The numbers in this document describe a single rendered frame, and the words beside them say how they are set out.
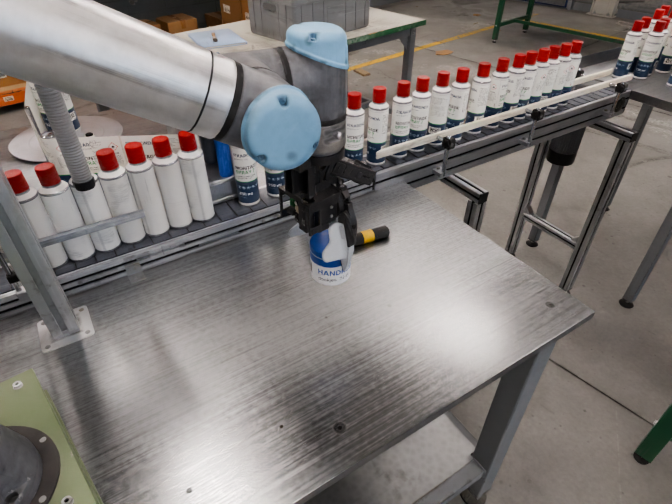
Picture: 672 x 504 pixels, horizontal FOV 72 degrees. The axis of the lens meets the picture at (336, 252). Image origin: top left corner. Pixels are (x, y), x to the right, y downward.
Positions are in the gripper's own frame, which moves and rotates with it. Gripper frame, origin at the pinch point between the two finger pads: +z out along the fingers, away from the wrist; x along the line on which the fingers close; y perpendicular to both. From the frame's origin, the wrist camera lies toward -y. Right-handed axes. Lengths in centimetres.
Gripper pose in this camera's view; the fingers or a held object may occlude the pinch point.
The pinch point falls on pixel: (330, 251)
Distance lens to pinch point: 78.8
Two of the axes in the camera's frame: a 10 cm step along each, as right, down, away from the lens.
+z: -0.1, 7.8, 6.2
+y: -7.4, 4.2, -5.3
